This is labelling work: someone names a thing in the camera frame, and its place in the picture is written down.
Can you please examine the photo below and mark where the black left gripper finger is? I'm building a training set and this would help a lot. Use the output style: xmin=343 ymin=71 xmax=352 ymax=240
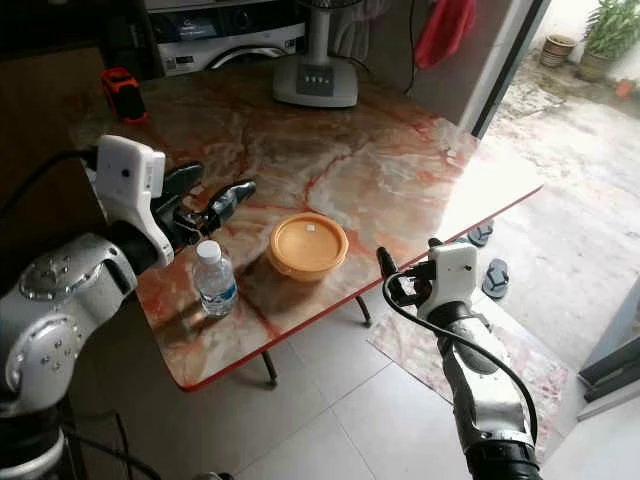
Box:
xmin=160 ymin=163 xmax=206 ymax=203
xmin=203 ymin=178 xmax=258 ymax=238

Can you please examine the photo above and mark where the clear plastic water bottle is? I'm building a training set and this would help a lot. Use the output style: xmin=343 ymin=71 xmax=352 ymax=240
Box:
xmin=192 ymin=239 xmax=240 ymax=319

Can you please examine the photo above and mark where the dark sandal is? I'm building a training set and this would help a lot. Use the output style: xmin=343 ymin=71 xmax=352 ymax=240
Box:
xmin=481 ymin=257 xmax=512 ymax=300
xmin=465 ymin=221 xmax=497 ymax=249

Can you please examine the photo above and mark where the yellow round lidded container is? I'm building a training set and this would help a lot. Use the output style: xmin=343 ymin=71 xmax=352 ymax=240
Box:
xmin=266 ymin=211 xmax=351 ymax=283

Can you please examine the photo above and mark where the red black handheld device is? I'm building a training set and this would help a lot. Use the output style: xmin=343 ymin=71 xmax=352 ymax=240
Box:
xmin=99 ymin=67 xmax=149 ymax=125

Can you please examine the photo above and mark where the white front-load washing machine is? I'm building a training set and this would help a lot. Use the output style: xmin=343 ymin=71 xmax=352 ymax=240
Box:
xmin=143 ymin=0 xmax=309 ymax=78

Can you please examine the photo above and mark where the marble-pattern floor mat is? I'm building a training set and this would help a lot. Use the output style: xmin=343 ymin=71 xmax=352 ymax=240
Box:
xmin=366 ymin=290 xmax=573 ymax=463

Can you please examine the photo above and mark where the dark wooden cabinet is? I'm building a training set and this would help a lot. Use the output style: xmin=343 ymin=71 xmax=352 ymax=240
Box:
xmin=0 ymin=40 xmax=121 ymax=286

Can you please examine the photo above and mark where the red hanging cloth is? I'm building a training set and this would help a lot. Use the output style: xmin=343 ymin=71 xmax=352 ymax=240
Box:
xmin=412 ymin=0 xmax=479 ymax=71

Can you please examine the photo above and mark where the grey hanging cloth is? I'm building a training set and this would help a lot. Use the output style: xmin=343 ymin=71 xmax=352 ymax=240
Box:
xmin=327 ymin=0 xmax=383 ymax=59

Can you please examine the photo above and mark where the grey sliding door panel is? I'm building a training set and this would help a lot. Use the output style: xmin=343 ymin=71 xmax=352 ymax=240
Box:
xmin=575 ymin=300 xmax=640 ymax=406

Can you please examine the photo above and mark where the empty terracotta pot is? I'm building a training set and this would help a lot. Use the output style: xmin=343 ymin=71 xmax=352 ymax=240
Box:
xmin=539 ymin=33 xmax=579 ymax=69

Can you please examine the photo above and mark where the green potted plant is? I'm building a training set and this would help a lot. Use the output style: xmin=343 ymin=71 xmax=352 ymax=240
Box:
xmin=576 ymin=0 xmax=640 ymax=84

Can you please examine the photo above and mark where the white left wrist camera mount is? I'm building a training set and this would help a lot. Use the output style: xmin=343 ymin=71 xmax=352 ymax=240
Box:
xmin=95 ymin=133 xmax=179 ymax=269

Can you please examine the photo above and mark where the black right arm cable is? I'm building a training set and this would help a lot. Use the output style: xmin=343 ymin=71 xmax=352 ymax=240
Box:
xmin=380 ymin=272 xmax=543 ymax=446

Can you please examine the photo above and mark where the white pedestal fan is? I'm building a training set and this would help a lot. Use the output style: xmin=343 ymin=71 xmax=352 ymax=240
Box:
xmin=271 ymin=0 xmax=361 ymax=109

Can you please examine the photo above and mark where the black sliding door frame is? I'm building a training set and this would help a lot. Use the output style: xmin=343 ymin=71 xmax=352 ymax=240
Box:
xmin=458 ymin=0 xmax=553 ymax=139

